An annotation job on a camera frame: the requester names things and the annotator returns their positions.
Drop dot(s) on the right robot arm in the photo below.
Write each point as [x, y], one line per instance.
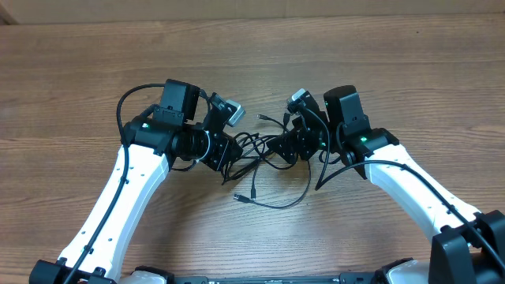
[467, 245]

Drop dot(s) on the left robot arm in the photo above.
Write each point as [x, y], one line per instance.
[186, 124]

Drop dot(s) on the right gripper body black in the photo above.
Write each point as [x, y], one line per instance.
[309, 140]

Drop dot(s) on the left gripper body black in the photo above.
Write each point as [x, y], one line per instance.
[217, 151]

